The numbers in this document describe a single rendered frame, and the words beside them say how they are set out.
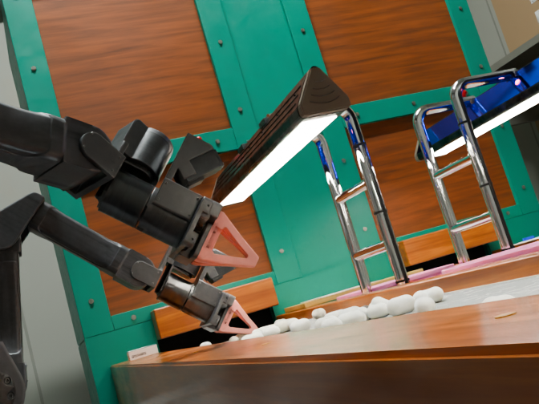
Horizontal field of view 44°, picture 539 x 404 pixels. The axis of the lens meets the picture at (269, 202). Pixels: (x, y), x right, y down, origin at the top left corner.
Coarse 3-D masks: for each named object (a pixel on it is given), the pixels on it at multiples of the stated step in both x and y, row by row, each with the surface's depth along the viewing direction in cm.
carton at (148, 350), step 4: (140, 348) 140; (144, 348) 140; (148, 348) 140; (152, 348) 141; (156, 348) 141; (128, 352) 139; (132, 352) 139; (136, 352) 140; (140, 352) 140; (144, 352) 140; (148, 352) 140; (152, 352) 141; (156, 352) 141; (128, 356) 140; (132, 356) 139; (136, 356) 139; (140, 356) 140; (144, 356) 140; (128, 360) 142; (132, 360) 139
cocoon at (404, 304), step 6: (390, 300) 79; (396, 300) 78; (402, 300) 78; (408, 300) 79; (414, 300) 79; (390, 306) 78; (396, 306) 78; (402, 306) 78; (408, 306) 78; (390, 312) 78; (396, 312) 78; (402, 312) 78; (408, 312) 79
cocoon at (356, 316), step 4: (352, 312) 80; (356, 312) 80; (360, 312) 80; (340, 316) 80; (344, 316) 80; (348, 316) 80; (352, 316) 79; (356, 316) 79; (360, 316) 79; (364, 316) 80; (344, 320) 80; (348, 320) 79; (352, 320) 79; (356, 320) 79; (360, 320) 79; (364, 320) 79
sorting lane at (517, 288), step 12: (468, 288) 91; (480, 288) 86; (492, 288) 80; (504, 288) 74; (516, 288) 70; (528, 288) 65; (444, 300) 83; (456, 300) 77; (468, 300) 72; (480, 300) 68; (312, 324) 123
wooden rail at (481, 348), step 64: (384, 320) 42; (448, 320) 30; (512, 320) 24; (128, 384) 121; (192, 384) 63; (256, 384) 43; (320, 384) 32; (384, 384) 26; (448, 384) 22; (512, 384) 19
